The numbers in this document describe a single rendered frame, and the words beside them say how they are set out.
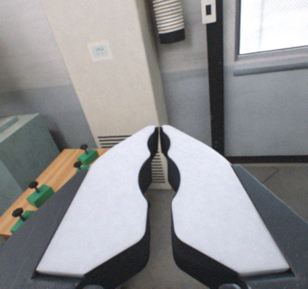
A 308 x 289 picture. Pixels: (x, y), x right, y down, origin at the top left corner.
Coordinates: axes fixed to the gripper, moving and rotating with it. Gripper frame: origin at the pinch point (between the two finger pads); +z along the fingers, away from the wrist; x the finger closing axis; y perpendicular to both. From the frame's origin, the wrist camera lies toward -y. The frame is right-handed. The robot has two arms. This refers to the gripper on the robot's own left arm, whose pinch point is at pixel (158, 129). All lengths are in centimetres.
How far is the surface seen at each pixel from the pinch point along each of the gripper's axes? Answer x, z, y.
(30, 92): -111, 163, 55
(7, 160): -105, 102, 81
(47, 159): -96, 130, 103
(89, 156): -44, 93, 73
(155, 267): -5, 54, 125
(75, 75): -52, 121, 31
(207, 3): 27, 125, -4
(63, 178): -58, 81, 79
